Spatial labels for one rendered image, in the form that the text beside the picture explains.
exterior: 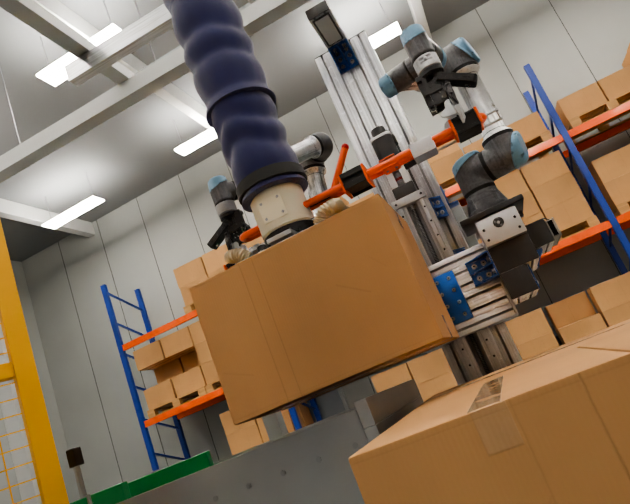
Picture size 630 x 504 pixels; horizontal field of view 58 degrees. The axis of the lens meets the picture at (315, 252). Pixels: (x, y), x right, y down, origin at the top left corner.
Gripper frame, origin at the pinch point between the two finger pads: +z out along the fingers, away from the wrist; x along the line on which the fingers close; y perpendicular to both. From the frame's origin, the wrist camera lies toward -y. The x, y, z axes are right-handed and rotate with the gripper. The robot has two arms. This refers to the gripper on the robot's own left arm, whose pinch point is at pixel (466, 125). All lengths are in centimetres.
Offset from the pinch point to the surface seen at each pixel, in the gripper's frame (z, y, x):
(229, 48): -56, 54, 10
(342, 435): 65, 55, 36
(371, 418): 64, 48, 36
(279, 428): 58, 105, -45
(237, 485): 67, 83, 36
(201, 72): -52, 65, 11
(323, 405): 39, 361, -835
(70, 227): -478, 718, -767
